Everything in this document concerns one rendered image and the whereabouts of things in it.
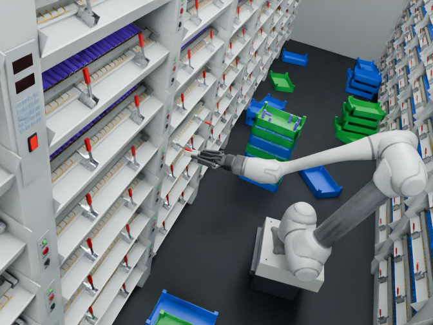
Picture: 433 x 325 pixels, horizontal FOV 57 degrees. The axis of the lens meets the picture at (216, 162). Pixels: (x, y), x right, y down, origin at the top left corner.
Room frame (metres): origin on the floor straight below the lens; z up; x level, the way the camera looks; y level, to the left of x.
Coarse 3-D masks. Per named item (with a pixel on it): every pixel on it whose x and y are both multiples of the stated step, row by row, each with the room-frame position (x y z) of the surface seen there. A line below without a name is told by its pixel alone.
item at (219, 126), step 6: (228, 108) 2.59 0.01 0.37; (234, 108) 2.58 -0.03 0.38; (222, 114) 2.49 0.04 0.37; (228, 114) 2.55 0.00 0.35; (222, 120) 2.43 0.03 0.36; (228, 120) 2.48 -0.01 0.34; (216, 126) 2.34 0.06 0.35; (222, 126) 2.38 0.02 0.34; (210, 132) 2.23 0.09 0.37; (216, 132) 2.28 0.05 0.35; (210, 138) 2.17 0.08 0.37; (216, 138) 2.23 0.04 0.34; (210, 144) 2.13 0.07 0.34
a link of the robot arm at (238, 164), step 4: (236, 156) 1.43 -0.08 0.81; (240, 156) 1.43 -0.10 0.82; (244, 156) 1.44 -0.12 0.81; (236, 160) 1.41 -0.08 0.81; (240, 160) 1.41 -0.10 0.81; (244, 160) 1.41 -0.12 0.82; (232, 164) 1.40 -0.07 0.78; (236, 164) 1.39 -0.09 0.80; (240, 164) 1.39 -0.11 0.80; (244, 164) 1.39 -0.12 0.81; (232, 168) 1.40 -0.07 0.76; (236, 168) 1.38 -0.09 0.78; (240, 168) 1.38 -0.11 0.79; (236, 172) 1.38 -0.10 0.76; (240, 172) 1.38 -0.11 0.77
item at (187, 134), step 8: (208, 104) 1.90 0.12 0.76; (200, 112) 1.83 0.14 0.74; (208, 112) 1.87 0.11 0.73; (176, 128) 1.61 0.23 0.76; (184, 128) 1.64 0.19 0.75; (192, 128) 1.67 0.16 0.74; (184, 136) 1.59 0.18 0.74; (184, 144) 1.53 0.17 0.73; (176, 152) 1.46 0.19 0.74; (168, 160) 1.39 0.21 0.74
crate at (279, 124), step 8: (264, 104) 2.46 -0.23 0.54; (256, 112) 2.30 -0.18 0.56; (272, 112) 2.46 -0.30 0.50; (280, 112) 2.44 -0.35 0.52; (256, 120) 2.28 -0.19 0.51; (264, 120) 2.27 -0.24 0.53; (272, 120) 2.38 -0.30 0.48; (280, 120) 2.40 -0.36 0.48; (296, 120) 2.41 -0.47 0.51; (304, 120) 2.38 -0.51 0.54; (272, 128) 2.25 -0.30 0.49; (280, 128) 2.24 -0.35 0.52; (288, 128) 2.32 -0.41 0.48; (296, 128) 2.34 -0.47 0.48; (288, 136) 2.22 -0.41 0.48; (296, 136) 2.21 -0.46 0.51
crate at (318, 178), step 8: (312, 168) 2.58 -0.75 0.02; (320, 168) 2.59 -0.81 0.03; (304, 176) 2.45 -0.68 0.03; (312, 176) 2.51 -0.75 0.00; (320, 176) 2.53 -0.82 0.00; (328, 176) 2.51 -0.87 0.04; (312, 184) 2.35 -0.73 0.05; (320, 184) 2.43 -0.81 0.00; (328, 184) 2.45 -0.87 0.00; (336, 184) 2.41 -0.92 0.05; (320, 192) 2.27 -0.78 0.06; (328, 192) 2.30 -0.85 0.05; (336, 192) 2.33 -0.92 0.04
